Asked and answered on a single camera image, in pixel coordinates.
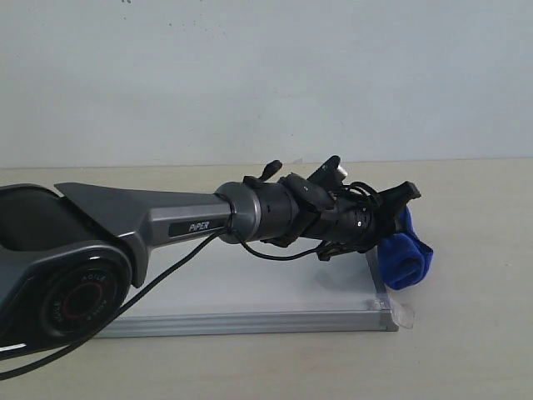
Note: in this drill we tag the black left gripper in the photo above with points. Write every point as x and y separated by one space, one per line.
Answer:
354 227

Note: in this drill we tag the blue cloth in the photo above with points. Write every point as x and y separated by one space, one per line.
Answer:
403 259

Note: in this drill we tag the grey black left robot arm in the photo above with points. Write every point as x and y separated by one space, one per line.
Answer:
70 255

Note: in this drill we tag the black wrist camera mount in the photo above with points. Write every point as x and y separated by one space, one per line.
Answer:
329 175

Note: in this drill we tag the white board aluminium frame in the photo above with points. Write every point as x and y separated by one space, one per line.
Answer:
225 290

